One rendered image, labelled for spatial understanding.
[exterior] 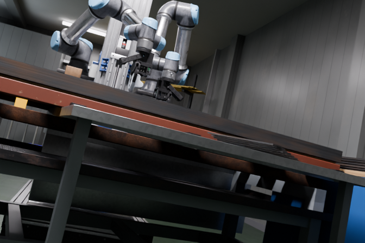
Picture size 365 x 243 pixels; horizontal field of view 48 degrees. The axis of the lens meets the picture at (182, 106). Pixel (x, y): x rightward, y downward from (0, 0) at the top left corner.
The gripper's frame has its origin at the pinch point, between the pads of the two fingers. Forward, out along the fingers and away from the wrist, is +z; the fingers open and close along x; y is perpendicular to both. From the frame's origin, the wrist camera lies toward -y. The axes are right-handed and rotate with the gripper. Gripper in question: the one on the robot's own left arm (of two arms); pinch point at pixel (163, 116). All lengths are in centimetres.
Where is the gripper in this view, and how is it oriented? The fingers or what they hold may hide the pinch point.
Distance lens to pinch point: 222.1
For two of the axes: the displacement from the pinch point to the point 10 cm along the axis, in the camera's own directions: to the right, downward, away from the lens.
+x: 4.0, -0.3, -9.2
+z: -2.1, 9.7, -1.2
